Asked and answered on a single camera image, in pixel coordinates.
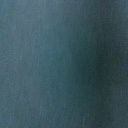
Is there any black table mat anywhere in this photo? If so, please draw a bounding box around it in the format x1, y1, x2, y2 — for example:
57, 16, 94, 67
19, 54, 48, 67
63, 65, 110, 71
0, 0, 128, 128

